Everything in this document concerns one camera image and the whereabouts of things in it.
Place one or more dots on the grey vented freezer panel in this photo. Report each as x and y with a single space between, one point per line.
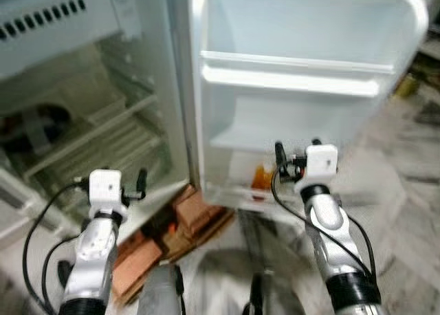
55 33

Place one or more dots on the grey left robot leg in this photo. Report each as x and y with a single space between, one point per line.
159 294

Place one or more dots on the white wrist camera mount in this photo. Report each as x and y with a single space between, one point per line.
320 162
106 190

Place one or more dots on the small grey refrigerator body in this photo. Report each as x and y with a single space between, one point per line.
168 88

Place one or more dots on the gold can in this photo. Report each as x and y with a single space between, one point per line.
407 87

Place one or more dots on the white fridge door shelf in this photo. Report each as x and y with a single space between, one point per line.
295 78

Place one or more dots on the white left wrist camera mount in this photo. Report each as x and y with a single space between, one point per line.
106 190

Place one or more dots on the orange bottle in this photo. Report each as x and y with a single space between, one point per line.
261 179

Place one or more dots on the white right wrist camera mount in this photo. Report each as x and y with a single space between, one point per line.
320 162

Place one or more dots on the refrigerator door with green sticker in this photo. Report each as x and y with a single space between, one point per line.
295 19

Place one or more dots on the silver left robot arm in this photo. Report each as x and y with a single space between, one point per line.
93 260

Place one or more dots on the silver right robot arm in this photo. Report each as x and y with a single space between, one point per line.
326 215

